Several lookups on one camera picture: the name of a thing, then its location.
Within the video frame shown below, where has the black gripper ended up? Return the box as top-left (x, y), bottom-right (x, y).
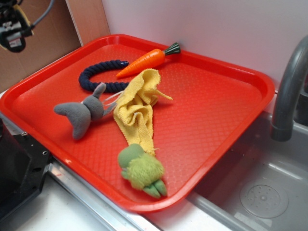
top-left (0, 0), bottom-right (27, 52)

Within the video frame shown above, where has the yellow sponge with grey pad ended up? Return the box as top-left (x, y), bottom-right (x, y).
top-left (13, 4), bottom-right (33, 37)

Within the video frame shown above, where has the brown cardboard panel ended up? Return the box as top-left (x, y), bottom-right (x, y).
top-left (0, 0), bottom-right (110, 91)

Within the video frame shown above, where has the grey plush toy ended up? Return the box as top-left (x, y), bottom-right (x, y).
top-left (53, 83), bottom-right (116, 140)

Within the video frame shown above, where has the orange plastic toy carrot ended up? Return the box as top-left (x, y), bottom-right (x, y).
top-left (116, 43), bottom-right (181, 78)

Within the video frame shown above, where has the yellow microfibre cloth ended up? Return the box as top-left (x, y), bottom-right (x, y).
top-left (113, 69), bottom-right (173, 156)

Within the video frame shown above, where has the green plush toy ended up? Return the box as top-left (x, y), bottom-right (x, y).
top-left (117, 144), bottom-right (167, 199)

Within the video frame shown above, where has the red plastic tray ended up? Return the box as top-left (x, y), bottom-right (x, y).
top-left (0, 35), bottom-right (275, 214)

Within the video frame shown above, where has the grey toy faucet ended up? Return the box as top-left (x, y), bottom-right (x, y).
top-left (270, 36), bottom-right (308, 141)

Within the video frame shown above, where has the grey toy sink basin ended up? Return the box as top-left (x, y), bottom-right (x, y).
top-left (188, 113), bottom-right (308, 231)

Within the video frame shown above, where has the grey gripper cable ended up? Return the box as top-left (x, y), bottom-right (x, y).
top-left (31, 0), bottom-right (56, 27)

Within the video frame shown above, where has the navy blue rope ring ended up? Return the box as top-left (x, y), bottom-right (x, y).
top-left (78, 60), bottom-right (130, 93)

